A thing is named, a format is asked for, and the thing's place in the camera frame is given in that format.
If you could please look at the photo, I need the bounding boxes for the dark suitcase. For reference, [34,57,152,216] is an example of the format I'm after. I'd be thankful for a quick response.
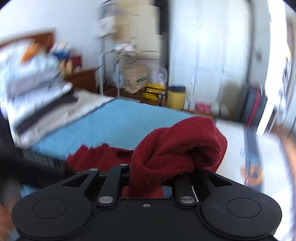
[240,86,268,127]

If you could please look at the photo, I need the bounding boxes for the white plastic bag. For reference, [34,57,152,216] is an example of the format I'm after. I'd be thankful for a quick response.
[158,68,168,87]

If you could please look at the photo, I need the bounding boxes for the orange cloth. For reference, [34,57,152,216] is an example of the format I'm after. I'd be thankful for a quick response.
[20,42,40,63]

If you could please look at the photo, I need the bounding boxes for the yellow trash bin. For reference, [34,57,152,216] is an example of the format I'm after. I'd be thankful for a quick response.
[167,85,187,110]

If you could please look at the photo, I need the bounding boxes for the bed with blue sheet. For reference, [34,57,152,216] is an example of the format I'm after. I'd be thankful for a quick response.
[14,89,296,194]

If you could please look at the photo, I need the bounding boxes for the stack of folded clothes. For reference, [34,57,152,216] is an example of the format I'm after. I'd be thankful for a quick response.
[0,38,80,147]

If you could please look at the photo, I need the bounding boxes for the brown paper bag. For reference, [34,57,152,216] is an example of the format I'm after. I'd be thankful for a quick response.
[122,63,149,94]

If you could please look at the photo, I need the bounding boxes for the yellow plastic bag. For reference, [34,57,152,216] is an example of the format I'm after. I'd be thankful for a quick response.
[141,83,166,100]

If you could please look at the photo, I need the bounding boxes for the wooden headboard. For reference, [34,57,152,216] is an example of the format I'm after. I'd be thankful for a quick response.
[0,28,57,50]

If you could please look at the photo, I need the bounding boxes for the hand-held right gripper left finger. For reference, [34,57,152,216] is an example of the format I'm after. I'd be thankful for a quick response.
[62,163,130,208]

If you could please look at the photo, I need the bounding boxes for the white folding table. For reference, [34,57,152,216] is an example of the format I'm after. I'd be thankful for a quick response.
[99,47,163,98]

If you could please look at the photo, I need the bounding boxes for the white wardrobe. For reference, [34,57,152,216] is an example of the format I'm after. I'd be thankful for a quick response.
[168,0,271,121]

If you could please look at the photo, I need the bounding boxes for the dark red box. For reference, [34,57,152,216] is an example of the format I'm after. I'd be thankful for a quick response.
[70,54,83,69]

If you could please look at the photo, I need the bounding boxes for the pink slippers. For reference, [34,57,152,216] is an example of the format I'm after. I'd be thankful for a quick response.
[196,103,211,114]

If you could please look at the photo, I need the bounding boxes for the wooden nightstand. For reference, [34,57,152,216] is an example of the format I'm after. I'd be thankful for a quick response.
[64,68,102,95]

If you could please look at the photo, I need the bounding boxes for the patterned slippers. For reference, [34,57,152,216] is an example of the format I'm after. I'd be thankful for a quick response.
[184,99,196,111]

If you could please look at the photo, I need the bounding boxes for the cream yellow container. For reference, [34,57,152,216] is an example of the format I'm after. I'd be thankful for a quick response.
[59,59,75,75]

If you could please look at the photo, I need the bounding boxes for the red knit sweater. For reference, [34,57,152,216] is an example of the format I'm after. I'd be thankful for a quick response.
[66,116,228,200]

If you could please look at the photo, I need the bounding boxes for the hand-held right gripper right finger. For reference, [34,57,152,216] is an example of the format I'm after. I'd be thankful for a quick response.
[173,168,233,207]

